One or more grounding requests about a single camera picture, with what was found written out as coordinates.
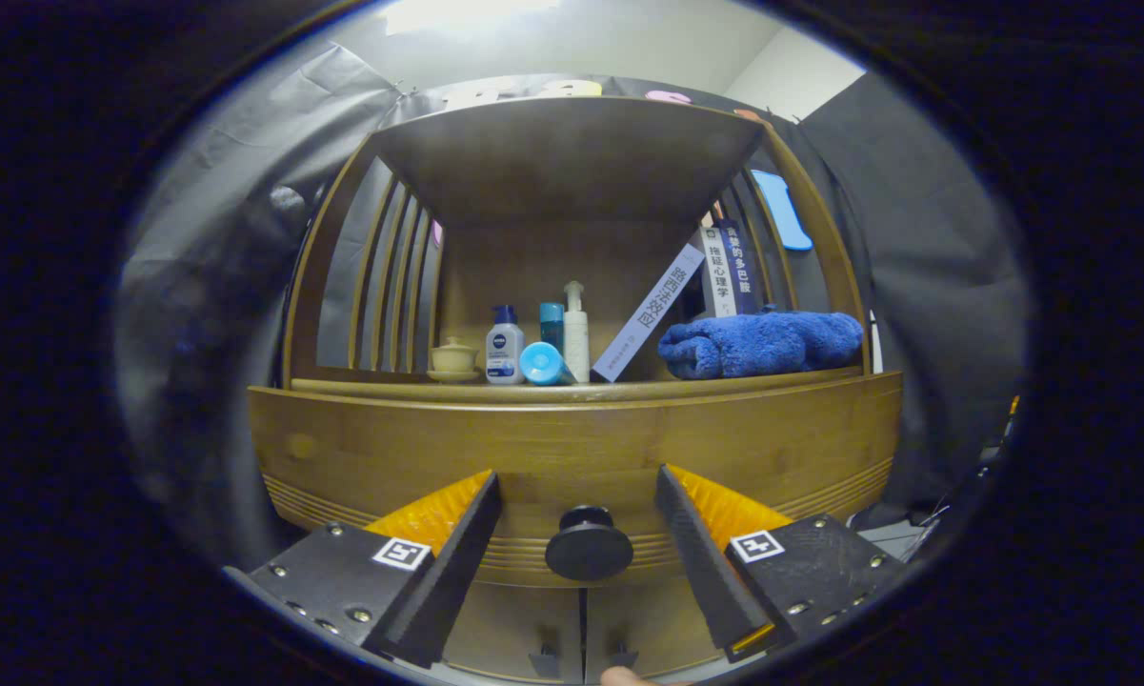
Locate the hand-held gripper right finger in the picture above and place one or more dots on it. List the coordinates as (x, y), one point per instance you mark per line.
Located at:
(700, 562)

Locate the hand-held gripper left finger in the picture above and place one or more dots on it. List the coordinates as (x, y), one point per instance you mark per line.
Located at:
(457, 562)

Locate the wooden drawer with black knob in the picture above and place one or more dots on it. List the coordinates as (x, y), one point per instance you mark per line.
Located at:
(438, 448)

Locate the blue and white cleanser tube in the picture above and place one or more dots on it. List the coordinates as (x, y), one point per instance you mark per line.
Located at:
(543, 364)

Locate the wooden cabinet door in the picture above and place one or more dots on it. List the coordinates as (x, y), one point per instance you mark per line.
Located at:
(514, 629)
(657, 629)

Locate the wooden countertop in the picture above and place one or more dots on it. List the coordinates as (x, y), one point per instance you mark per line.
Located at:
(629, 388)

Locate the wooden cabinet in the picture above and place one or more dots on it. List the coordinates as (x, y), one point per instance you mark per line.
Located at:
(572, 152)

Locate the cream lidded teacup with saucer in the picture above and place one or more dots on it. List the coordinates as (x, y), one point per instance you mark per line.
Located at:
(454, 360)

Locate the white bottle with blue cap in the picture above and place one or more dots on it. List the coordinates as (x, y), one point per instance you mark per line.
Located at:
(505, 353)

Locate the blue towel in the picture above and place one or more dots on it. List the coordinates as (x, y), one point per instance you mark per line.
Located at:
(762, 343)

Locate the lavender book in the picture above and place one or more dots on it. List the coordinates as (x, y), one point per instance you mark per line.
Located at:
(648, 314)

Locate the teal blue bottle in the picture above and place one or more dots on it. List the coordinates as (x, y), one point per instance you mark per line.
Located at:
(551, 322)

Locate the white pump bottle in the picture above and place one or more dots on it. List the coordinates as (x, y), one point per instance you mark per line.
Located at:
(577, 333)

